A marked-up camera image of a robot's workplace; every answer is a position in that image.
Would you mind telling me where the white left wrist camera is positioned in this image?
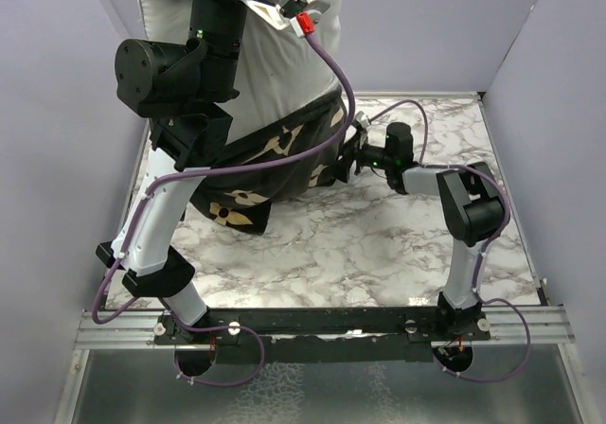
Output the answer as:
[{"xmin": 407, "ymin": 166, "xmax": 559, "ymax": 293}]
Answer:
[{"xmin": 241, "ymin": 0, "xmax": 330, "ymax": 38}]

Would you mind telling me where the aluminium frame rail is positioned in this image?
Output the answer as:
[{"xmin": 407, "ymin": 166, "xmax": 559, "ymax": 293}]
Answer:
[{"xmin": 75, "ymin": 306, "xmax": 575, "ymax": 349}]

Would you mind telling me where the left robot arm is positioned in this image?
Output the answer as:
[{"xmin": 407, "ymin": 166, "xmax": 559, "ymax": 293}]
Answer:
[{"xmin": 96, "ymin": 0, "xmax": 278, "ymax": 344}]

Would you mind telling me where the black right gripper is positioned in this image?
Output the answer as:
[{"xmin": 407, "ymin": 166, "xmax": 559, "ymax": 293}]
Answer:
[{"xmin": 322, "ymin": 132, "xmax": 393, "ymax": 184}]

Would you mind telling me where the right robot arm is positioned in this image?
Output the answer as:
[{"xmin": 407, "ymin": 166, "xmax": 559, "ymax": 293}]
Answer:
[{"xmin": 335, "ymin": 121, "xmax": 510, "ymax": 340}]

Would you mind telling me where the black pillowcase with cream flowers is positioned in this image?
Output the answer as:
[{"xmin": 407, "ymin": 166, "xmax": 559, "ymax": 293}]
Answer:
[{"xmin": 188, "ymin": 87, "xmax": 361, "ymax": 236}]

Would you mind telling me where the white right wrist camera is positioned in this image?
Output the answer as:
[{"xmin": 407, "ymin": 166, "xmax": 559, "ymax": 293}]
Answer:
[{"xmin": 352, "ymin": 111, "xmax": 372, "ymax": 135}]

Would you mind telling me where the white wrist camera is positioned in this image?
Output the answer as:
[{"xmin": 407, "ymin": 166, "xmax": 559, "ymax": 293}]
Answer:
[
  {"xmin": 241, "ymin": 0, "xmax": 330, "ymax": 38},
  {"xmin": 352, "ymin": 111, "xmax": 372, "ymax": 135}
]

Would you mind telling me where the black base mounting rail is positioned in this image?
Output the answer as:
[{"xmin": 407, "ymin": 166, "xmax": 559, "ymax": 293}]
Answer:
[{"xmin": 154, "ymin": 307, "xmax": 490, "ymax": 364}]

